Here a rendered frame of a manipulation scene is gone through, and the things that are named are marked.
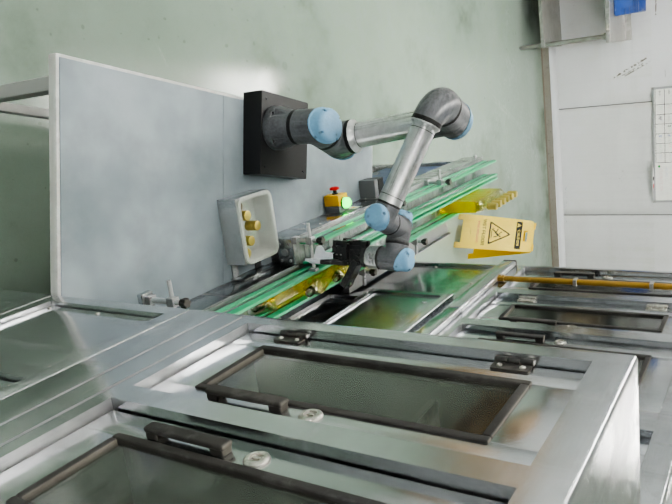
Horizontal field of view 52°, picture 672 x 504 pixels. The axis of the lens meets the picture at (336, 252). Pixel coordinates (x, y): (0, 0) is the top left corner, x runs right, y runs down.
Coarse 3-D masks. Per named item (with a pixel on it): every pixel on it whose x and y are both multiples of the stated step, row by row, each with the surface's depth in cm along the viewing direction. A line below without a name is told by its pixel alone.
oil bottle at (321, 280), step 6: (324, 270) 239; (330, 270) 243; (312, 276) 233; (318, 276) 232; (324, 276) 234; (330, 276) 242; (306, 282) 230; (312, 282) 229; (318, 282) 229; (324, 282) 233; (330, 282) 241; (306, 288) 231; (318, 288) 229; (324, 288) 233; (318, 294) 230
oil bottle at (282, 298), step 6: (300, 282) 231; (294, 288) 228; (300, 288) 231; (282, 294) 222; (288, 294) 225; (294, 294) 228; (300, 294) 231; (270, 300) 218; (276, 300) 220; (282, 300) 223; (288, 300) 225; (270, 306) 218; (276, 306) 220
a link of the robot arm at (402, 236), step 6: (402, 210) 215; (402, 216) 215; (408, 216) 215; (402, 222) 211; (408, 222) 215; (402, 228) 212; (408, 228) 215; (396, 234) 212; (402, 234) 214; (408, 234) 215; (390, 240) 215; (396, 240) 214; (402, 240) 214; (408, 240) 216
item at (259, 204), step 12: (264, 192) 228; (240, 204) 218; (252, 204) 234; (264, 204) 233; (240, 216) 219; (252, 216) 234; (264, 216) 234; (240, 228) 220; (264, 228) 235; (276, 228) 234; (264, 240) 237; (276, 240) 234; (252, 252) 233; (264, 252) 233; (276, 252) 235
